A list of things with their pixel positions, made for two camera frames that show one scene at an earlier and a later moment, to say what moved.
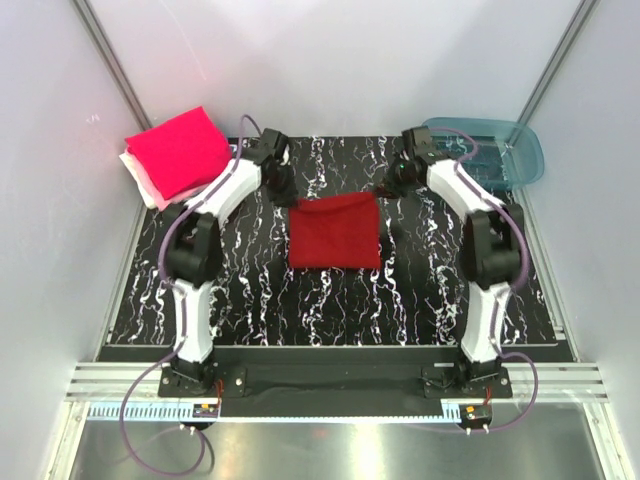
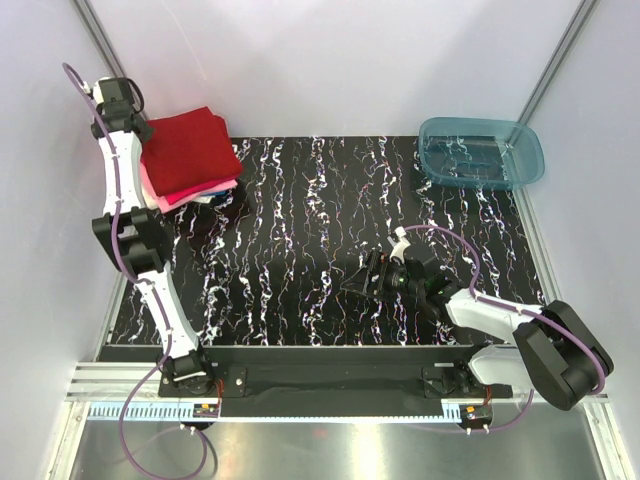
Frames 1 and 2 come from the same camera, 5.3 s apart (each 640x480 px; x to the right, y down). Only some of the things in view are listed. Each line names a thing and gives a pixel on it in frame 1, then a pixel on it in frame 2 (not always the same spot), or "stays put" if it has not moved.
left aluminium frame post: x=90 y=18 stays put
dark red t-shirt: x=334 y=232 → x=188 y=151
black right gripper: x=391 y=189 → x=360 y=282
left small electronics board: x=202 y=410 stays put
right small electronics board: x=475 y=413 stays put
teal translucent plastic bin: x=503 y=153 stays put
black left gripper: x=286 y=197 → x=145 y=135
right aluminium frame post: x=585 y=9 stays put
